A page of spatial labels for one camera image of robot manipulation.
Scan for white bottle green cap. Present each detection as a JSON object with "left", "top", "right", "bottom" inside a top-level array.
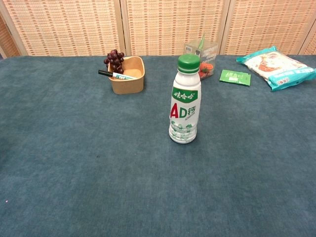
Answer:
[{"left": 168, "top": 69, "right": 202, "bottom": 144}]

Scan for black-capped white-green marker pen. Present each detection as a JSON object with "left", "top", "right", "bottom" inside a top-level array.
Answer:
[{"left": 98, "top": 69, "right": 137, "bottom": 80}]

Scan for brown kraft paper bowl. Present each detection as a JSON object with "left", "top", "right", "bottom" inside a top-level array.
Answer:
[{"left": 108, "top": 56, "right": 145, "bottom": 95}]

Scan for red items in clear box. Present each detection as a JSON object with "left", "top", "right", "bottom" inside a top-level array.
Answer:
[{"left": 199, "top": 62, "right": 215, "bottom": 79}]

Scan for purple grape bunch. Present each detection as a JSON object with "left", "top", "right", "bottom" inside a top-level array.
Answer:
[{"left": 103, "top": 49, "right": 125, "bottom": 74}]

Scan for clear plastic box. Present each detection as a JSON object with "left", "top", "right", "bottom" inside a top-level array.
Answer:
[{"left": 184, "top": 39, "right": 219, "bottom": 80}]

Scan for flat green sachet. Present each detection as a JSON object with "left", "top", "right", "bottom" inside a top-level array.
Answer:
[{"left": 219, "top": 69, "right": 251, "bottom": 86}]

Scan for green packet in clear box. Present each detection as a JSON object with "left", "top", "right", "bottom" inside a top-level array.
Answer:
[{"left": 197, "top": 32, "right": 206, "bottom": 50}]

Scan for blue table cloth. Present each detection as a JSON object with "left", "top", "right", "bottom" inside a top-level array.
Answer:
[{"left": 0, "top": 54, "right": 316, "bottom": 237}]

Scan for woven bamboo screen panel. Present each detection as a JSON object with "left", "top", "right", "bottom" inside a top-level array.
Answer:
[
  {"left": 298, "top": 31, "right": 316, "bottom": 55},
  {"left": 219, "top": 0, "right": 316, "bottom": 56},
  {"left": 0, "top": 0, "right": 126, "bottom": 57},
  {"left": 120, "top": 0, "right": 232, "bottom": 56}
]

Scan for teal and white snack bag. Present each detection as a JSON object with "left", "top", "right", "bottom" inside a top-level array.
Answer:
[{"left": 236, "top": 45, "right": 316, "bottom": 92}]

